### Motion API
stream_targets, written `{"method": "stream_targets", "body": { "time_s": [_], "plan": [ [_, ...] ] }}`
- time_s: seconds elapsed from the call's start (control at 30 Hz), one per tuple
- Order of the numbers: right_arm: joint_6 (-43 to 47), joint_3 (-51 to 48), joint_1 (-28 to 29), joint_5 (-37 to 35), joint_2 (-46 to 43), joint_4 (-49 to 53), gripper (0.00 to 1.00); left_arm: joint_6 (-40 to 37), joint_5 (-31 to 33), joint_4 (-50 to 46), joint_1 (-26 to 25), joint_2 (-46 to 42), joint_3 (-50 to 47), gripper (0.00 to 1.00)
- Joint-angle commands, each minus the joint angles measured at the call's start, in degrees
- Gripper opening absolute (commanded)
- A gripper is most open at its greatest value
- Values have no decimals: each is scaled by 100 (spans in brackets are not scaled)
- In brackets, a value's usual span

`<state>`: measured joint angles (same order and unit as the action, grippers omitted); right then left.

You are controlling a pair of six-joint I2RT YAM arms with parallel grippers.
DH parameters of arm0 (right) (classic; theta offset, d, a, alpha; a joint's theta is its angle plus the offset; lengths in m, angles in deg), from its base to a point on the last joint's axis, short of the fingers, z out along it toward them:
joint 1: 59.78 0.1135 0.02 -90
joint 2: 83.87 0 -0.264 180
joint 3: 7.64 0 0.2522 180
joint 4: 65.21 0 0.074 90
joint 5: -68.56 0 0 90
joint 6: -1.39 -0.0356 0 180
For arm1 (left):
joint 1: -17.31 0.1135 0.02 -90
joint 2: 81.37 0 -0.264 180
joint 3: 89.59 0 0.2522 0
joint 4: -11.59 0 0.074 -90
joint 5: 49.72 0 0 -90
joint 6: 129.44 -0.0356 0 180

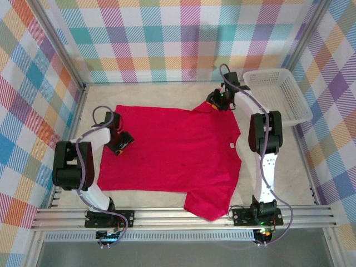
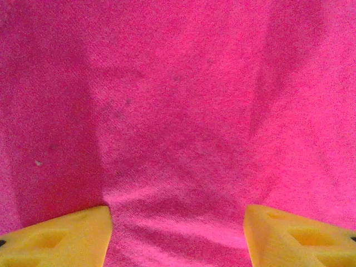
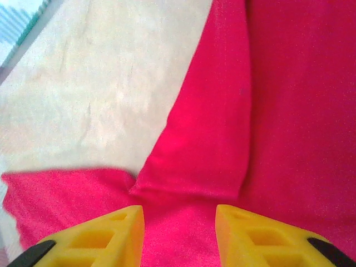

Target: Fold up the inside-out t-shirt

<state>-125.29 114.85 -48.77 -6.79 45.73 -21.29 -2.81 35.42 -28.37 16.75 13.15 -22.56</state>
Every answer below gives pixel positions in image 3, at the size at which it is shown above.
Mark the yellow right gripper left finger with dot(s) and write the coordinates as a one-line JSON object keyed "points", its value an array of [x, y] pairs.
{"points": [[91, 244]]}

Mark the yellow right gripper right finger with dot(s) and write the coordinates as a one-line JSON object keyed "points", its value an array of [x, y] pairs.
{"points": [[264, 244]]}

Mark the pink t-shirt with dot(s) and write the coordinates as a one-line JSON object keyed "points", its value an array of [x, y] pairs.
{"points": [[278, 111]]}

